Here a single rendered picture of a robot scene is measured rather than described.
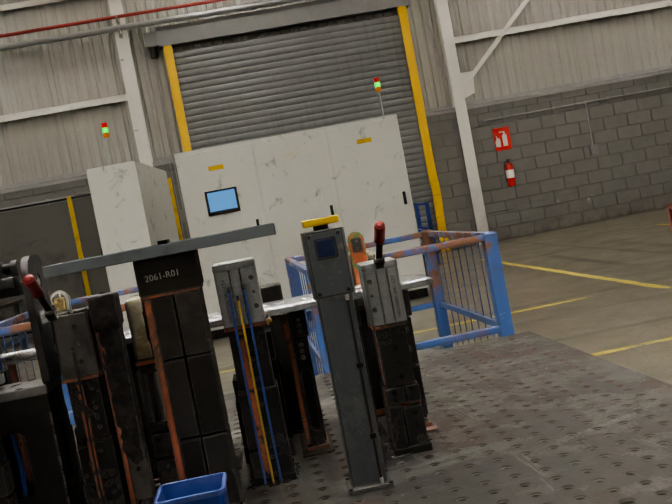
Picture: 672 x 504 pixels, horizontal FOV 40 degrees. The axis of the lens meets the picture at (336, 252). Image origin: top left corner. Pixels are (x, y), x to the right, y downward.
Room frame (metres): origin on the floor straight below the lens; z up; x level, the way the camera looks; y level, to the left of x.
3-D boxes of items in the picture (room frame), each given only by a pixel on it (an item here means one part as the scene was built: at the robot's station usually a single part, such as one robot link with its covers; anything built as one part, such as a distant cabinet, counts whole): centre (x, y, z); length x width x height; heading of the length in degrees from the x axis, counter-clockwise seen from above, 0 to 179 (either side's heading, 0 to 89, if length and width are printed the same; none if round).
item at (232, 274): (1.68, 0.19, 0.90); 0.13 x 0.10 x 0.41; 4
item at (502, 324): (4.24, -0.19, 0.47); 1.20 x 0.80 x 0.95; 7
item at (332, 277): (1.52, 0.02, 0.92); 0.08 x 0.08 x 0.44; 4
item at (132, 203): (10.68, 2.19, 1.22); 2.40 x 0.54 x 2.45; 2
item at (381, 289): (1.70, -0.07, 0.88); 0.11 x 0.10 x 0.36; 4
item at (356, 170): (9.94, 0.31, 1.22); 2.40 x 0.54 x 2.45; 96
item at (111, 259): (1.50, 0.28, 1.16); 0.37 x 0.14 x 0.02; 94
